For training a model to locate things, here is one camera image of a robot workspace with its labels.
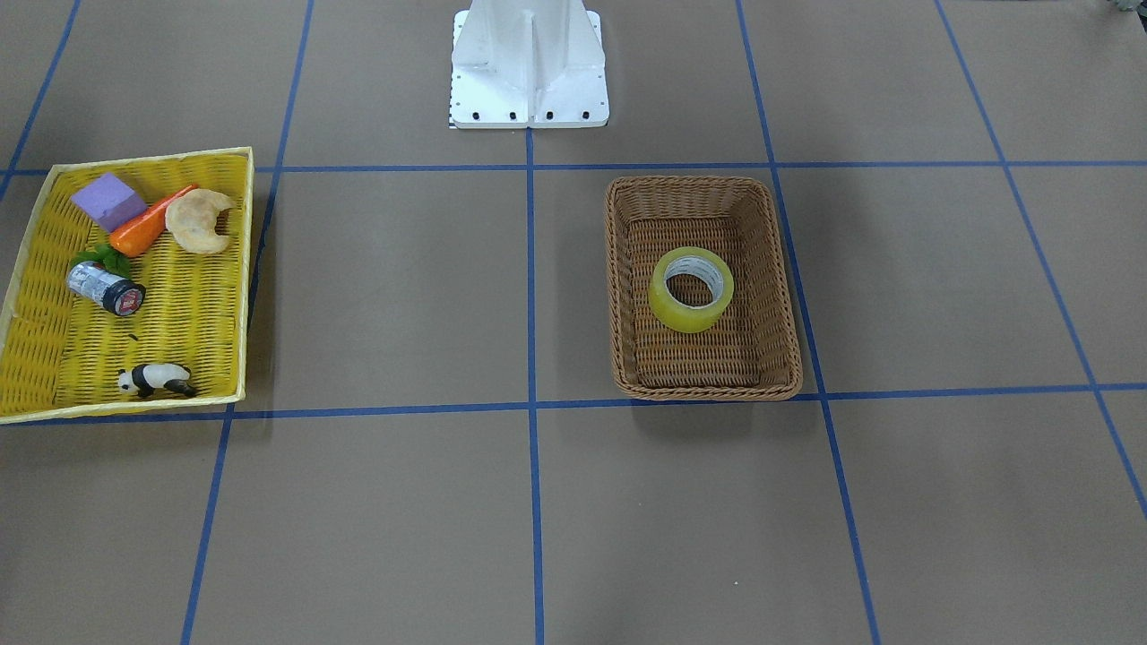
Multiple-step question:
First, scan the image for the yellow tape roll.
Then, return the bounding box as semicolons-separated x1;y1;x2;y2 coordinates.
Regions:
648;246;735;333

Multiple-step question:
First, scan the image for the brown wicker basket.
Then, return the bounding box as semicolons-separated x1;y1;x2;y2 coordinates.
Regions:
604;176;803;401

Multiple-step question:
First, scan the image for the yellow woven plastic basket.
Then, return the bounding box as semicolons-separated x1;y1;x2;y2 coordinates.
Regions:
1;146;255;423

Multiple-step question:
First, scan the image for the beige croissant toy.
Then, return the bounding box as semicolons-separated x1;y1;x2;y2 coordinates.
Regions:
165;188;237;254

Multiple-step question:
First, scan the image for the black and white panda figurine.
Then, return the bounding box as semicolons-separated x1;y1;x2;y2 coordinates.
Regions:
117;363;198;399

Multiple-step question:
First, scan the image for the orange toy carrot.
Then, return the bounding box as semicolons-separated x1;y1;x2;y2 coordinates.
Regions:
68;182;198;278

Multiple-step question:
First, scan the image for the small silver can black lid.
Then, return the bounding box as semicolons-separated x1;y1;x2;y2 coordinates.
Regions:
67;261;146;317

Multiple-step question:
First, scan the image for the purple foam block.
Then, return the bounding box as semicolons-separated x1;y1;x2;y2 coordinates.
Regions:
70;172;149;234

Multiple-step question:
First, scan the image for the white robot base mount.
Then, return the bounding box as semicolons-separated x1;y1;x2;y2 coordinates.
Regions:
448;1;610;129

